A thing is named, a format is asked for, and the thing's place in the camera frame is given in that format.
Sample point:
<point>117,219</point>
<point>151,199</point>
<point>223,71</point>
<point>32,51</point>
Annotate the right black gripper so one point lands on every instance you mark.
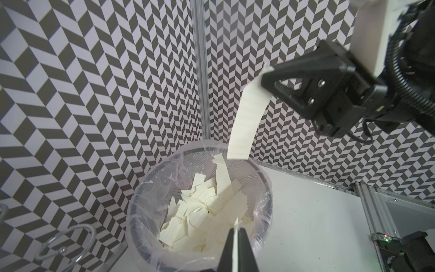
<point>336,93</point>

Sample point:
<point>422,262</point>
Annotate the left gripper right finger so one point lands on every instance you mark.
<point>246,261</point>

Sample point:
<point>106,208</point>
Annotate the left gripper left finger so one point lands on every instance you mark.
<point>226,260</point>

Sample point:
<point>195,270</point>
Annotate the white paper receipt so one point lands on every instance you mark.
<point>253,103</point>

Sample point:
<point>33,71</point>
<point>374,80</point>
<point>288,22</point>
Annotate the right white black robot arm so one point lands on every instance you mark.
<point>410,65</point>

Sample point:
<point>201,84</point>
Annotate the shredded paper pieces pile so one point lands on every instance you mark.
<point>200,221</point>

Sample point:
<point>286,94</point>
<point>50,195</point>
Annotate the black mesh trash bin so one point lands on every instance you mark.
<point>181,213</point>

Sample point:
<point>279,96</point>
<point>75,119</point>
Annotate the clear plastic bin liner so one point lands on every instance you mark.
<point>148,207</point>

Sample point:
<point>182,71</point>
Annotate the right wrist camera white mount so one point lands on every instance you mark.
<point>375,22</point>

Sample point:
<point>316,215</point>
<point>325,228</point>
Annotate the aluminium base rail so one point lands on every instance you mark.
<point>402,229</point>

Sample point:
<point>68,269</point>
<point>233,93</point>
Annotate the pink top wire stand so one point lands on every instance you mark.
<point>35,247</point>

